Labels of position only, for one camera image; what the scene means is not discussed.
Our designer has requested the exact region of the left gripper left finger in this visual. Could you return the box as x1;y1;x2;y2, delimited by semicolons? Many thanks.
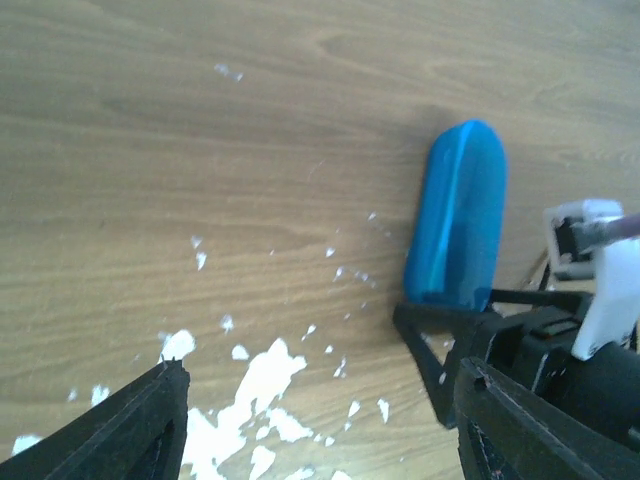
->
1;360;190;479

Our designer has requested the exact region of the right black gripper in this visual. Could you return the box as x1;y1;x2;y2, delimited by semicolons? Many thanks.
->
392;289;639;440

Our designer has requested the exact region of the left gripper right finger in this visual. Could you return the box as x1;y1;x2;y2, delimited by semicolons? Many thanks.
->
454;358;630;479

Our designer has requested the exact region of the blue translucent glasses case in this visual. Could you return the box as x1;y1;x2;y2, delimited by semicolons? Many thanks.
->
403;120;508;312

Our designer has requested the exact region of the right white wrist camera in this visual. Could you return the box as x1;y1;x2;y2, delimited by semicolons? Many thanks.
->
543;199;639;360

